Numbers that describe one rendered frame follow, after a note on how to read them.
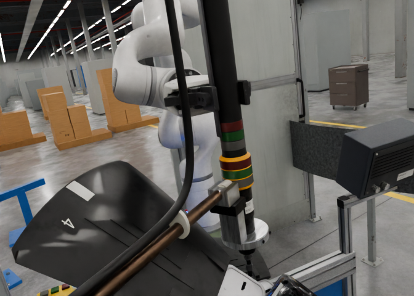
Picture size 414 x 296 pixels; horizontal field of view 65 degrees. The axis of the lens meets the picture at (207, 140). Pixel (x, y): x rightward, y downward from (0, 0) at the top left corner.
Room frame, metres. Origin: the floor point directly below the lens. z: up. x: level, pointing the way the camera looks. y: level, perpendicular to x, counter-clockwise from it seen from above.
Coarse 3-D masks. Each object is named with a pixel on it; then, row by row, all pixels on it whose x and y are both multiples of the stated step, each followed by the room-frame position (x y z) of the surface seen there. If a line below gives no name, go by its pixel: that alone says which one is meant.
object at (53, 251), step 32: (64, 192) 0.37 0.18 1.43; (96, 192) 0.39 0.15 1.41; (128, 192) 0.41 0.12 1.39; (160, 192) 0.44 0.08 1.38; (32, 224) 0.31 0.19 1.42; (96, 224) 0.35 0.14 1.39; (128, 224) 0.37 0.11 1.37; (32, 256) 0.29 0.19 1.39; (64, 256) 0.30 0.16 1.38; (96, 256) 0.32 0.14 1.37; (160, 256) 0.35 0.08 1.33; (192, 256) 0.36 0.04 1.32; (224, 256) 0.38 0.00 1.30; (128, 288) 0.31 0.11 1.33; (160, 288) 0.32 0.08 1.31; (192, 288) 0.33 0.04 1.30
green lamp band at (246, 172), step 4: (248, 168) 0.41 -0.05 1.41; (252, 168) 0.42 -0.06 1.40; (224, 172) 0.41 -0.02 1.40; (228, 172) 0.41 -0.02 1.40; (232, 172) 0.40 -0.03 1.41; (236, 172) 0.40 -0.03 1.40; (240, 172) 0.40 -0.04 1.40; (244, 172) 0.40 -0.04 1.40; (248, 172) 0.41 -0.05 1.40; (252, 172) 0.42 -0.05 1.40; (224, 176) 0.41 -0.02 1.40; (228, 176) 0.41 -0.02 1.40; (232, 176) 0.40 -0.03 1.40; (236, 176) 0.40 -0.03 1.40; (240, 176) 0.40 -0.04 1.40; (244, 176) 0.40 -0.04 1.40
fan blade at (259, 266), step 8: (216, 240) 0.65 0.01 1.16; (224, 248) 0.60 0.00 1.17; (232, 256) 0.55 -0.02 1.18; (240, 256) 0.55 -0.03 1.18; (256, 256) 0.56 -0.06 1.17; (232, 264) 0.52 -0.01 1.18; (240, 264) 0.52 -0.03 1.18; (256, 264) 0.52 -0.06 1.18; (264, 264) 0.52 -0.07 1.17; (256, 272) 0.48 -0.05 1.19; (264, 272) 0.48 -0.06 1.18; (256, 280) 0.46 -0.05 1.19
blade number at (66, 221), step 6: (60, 216) 0.34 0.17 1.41; (66, 216) 0.34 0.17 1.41; (72, 216) 0.34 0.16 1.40; (60, 222) 0.33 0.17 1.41; (66, 222) 0.33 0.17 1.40; (72, 222) 0.34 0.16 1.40; (78, 222) 0.34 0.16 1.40; (66, 228) 0.33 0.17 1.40; (72, 228) 0.33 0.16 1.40; (78, 228) 0.33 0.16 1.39
